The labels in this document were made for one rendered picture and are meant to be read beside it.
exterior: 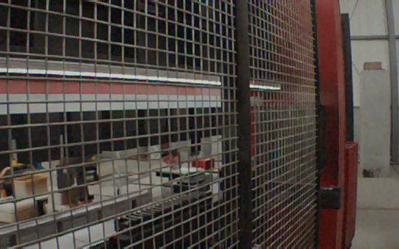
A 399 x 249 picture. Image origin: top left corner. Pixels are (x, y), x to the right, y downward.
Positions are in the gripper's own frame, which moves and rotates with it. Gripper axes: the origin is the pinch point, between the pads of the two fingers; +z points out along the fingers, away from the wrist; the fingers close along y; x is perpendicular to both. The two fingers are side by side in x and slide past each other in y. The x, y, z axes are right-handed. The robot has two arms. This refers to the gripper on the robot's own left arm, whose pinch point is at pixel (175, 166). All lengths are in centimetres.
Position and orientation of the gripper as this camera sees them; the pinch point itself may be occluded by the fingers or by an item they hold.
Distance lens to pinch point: 212.6
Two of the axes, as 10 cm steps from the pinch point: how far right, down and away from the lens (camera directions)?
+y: 5.2, -0.7, 8.5
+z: 4.6, 8.6, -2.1
